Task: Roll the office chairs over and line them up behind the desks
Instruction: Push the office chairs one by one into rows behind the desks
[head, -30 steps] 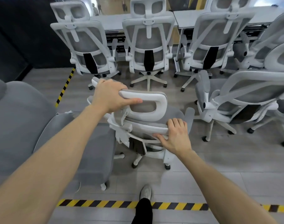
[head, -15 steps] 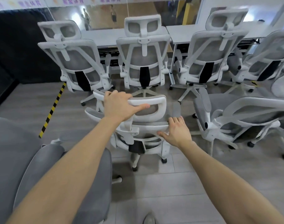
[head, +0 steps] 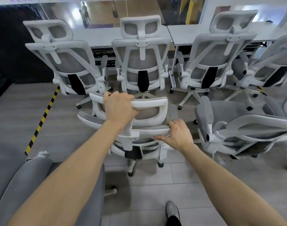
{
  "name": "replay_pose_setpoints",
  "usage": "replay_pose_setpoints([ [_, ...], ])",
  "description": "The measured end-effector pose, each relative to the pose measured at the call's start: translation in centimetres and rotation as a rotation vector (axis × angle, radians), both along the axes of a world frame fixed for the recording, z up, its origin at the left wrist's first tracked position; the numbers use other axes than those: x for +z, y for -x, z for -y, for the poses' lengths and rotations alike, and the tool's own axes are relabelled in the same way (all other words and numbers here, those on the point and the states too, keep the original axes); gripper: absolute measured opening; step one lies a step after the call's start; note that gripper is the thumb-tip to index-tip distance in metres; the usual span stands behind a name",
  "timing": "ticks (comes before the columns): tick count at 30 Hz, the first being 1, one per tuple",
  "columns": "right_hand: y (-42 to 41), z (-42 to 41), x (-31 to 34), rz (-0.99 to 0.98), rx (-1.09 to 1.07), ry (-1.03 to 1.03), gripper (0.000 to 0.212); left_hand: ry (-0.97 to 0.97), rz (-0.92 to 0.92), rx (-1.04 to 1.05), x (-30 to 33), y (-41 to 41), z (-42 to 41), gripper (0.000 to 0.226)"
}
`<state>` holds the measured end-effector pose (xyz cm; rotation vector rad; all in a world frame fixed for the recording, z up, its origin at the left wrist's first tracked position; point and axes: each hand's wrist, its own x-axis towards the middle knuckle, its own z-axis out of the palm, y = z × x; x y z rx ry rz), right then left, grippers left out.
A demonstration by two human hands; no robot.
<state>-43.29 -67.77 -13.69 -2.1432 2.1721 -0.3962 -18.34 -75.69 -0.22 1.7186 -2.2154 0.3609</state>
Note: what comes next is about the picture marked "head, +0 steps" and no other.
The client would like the person's right hand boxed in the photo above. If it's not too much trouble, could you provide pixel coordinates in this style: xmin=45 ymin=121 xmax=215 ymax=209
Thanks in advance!
xmin=154 ymin=119 xmax=195 ymax=152

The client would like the person's left hand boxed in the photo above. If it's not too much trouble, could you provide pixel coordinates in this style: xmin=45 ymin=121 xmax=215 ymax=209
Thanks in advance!
xmin=103 ymin=91 xmax=140 ymax=124

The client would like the white grey mesh office chair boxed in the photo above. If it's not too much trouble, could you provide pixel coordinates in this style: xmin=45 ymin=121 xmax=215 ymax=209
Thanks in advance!
xmin=23 ymin=20 xmax=114 ymax=110
xmin=262 ymin=94 xmax=287 ymax=120
xmin=170 ymin=10 xmax=259 ymax=110
xmin=194 ymin=95 xmax=287 ymax=172
xmin=225 ymin=34 xmax=287 ymax=111
xmin=77 ymin=92 xmax=180 ymax=177
xmin=111 ymin=16 xmax=174 ymax=100

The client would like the person's left forearm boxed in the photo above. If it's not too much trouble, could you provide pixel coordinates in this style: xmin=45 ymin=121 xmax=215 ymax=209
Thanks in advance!
xmin=6 ymin=119 xmax=133 ymax=226

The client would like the person's right forearm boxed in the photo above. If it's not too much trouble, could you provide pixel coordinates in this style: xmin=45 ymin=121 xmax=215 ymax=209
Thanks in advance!
xmin=181 ymin=143 xmax=287 ymax=226

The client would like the person's grey shoe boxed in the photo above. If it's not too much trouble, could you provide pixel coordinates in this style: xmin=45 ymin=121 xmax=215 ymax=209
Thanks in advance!
xmin=165 ymin=201 xmax=181 ymax=221

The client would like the white rectangular table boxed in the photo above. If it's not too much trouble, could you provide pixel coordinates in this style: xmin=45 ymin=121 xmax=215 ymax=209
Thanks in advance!
xmin=70 ymin=24 xmax=173 ymax=49
xmin=167 ymin=20 xmax=287 ymax=46

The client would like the person's black trouser leg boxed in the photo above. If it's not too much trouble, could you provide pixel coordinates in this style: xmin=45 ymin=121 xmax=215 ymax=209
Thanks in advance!
xmin=167 ymin=215 xmax=182 ymax=226

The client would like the long yellow black floor tape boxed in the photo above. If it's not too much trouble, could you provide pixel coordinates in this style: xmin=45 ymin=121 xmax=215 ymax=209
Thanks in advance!
xmin=24 ymin=85 xmax=61 ymax=156

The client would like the yellow pillar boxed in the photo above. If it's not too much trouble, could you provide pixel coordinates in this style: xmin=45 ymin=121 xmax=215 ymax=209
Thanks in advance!
xmin=185 ymin=0 xmax=201 ymax=25

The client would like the black under-table cable tray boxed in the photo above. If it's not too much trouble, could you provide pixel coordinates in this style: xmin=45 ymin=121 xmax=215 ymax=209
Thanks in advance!
xmin=91 ymin=46 xmax=116 ymax=68

